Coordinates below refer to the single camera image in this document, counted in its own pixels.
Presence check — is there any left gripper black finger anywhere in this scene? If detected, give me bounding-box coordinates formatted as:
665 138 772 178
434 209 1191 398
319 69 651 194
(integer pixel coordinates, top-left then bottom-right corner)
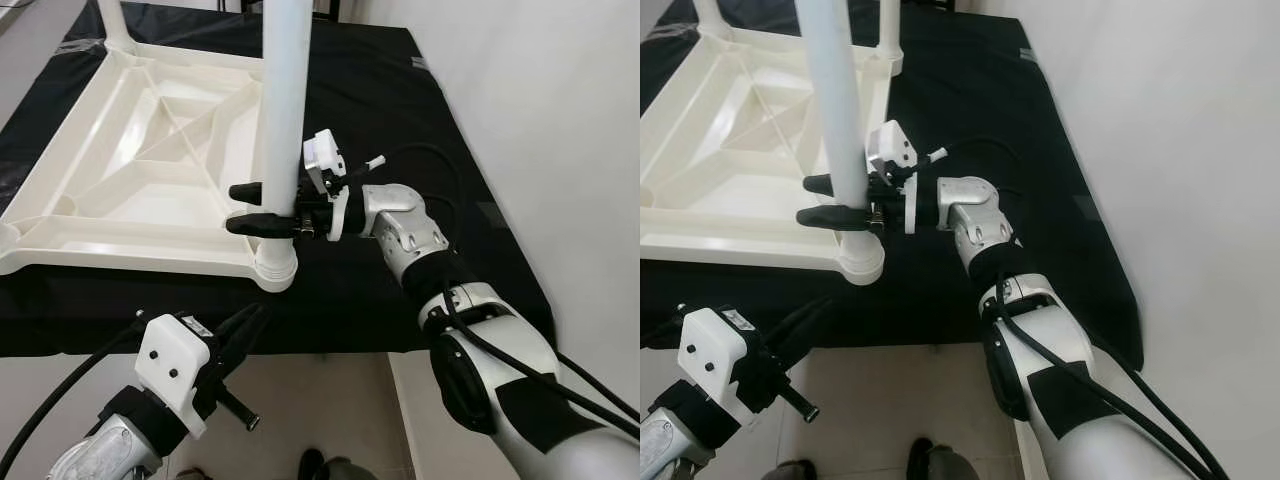
775 298 836 347
218 303 269 351

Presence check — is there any white plastic table leg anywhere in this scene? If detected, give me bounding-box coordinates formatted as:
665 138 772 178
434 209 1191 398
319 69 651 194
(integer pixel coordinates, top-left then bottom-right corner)
95 0 136 51
878 0 904 76
255 0 316 246
693 0 731 36
795 0 871 236

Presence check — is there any white plastic children table top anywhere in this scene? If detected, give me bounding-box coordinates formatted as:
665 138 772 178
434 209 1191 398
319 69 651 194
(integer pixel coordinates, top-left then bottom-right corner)
0 42 301 293
640 25 894 286

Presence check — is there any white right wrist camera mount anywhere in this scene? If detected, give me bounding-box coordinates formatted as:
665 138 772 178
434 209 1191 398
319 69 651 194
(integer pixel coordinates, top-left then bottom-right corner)
865 120 919 236
303 130 351 242

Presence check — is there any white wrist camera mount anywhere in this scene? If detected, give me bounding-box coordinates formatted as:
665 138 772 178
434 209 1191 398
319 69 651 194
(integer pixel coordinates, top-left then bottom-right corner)
678 307 761 429
303 130 351 242
135 314 213 441
865 120 919 236

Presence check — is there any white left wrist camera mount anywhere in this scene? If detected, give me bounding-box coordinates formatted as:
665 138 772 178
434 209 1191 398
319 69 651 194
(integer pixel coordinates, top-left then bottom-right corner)
135 314 213 441
678 307 761 429

